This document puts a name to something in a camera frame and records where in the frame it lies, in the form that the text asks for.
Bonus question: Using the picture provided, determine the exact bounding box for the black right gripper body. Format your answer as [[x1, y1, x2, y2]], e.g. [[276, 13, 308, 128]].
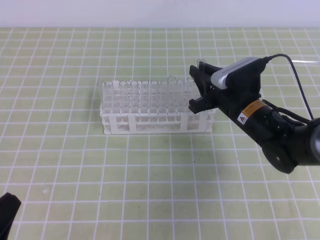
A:
[[202, 63, 265, 130]]

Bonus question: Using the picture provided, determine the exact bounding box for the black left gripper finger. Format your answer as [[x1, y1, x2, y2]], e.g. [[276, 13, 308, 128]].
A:
[[0, 192, 22, 240]]

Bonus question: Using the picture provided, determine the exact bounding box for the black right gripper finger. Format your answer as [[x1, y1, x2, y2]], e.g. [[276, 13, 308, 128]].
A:
[[188, 96, 213, 114], [189, 63, 222, 97]]

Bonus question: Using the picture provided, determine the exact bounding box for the clear glass test tube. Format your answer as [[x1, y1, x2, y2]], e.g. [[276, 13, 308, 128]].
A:
[[197, 58, 206, 73]]

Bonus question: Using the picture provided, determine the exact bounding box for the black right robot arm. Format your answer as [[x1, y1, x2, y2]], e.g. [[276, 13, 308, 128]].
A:
[[189, 63, 320, 174]]

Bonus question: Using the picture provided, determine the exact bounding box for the green grid tablecloth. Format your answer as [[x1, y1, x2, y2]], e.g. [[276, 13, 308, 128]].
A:
[[0, 27, 320, 240]]

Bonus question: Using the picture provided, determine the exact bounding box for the white plastic test tube rack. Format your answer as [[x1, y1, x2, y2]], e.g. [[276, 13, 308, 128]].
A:
[[98, 79, 216, 135]]

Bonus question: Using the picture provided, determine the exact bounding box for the clear glass rod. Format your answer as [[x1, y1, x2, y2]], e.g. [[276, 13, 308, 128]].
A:
[[292, 60, 320, 65]]

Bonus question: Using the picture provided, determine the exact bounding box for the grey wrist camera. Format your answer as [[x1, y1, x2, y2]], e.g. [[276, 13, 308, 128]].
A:
[[210, 56, 258, 90]]

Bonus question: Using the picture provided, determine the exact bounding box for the black camera cable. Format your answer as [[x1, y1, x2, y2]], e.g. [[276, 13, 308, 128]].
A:
[[259, 53, 316, 121]]

